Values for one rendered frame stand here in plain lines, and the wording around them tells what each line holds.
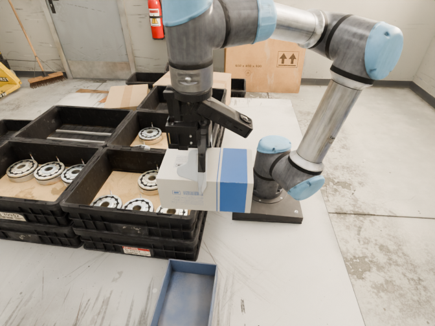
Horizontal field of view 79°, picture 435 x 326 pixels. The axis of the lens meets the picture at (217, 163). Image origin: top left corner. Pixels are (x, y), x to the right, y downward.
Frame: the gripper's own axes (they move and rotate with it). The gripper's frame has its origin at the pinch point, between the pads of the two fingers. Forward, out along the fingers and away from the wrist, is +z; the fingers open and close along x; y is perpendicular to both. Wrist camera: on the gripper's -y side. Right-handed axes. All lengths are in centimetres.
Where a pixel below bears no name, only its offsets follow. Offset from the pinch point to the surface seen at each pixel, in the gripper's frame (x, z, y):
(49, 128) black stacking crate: -54, 24, 80
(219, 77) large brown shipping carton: -113, 21, 5
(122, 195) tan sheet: -17.7, 27.6, 32.7
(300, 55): -314, 65, -86
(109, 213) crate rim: -1.8, 18.4, 28.7
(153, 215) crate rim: -1.1, 17.6, 15.6
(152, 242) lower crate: -1.1, 30.2, 18.0
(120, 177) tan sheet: -27, 28, 37
